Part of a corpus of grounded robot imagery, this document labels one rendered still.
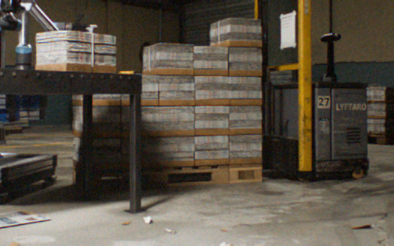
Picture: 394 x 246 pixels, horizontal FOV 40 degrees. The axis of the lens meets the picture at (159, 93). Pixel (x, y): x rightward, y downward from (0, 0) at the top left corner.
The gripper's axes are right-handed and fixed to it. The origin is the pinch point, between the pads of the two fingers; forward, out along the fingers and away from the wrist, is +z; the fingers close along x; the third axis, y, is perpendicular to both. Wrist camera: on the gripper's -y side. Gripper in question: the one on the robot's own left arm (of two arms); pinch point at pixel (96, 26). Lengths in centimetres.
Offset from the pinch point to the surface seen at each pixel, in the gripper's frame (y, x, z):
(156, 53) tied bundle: 19, 35, 41
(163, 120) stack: 68, 48, 46
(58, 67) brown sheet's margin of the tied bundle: 24, 128, -35
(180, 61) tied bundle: 24, 40, 59
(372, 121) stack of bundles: 123, -242, 427
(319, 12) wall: -39, -514, 485
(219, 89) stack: 46, 39, 92
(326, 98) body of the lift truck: 52, 46, 180
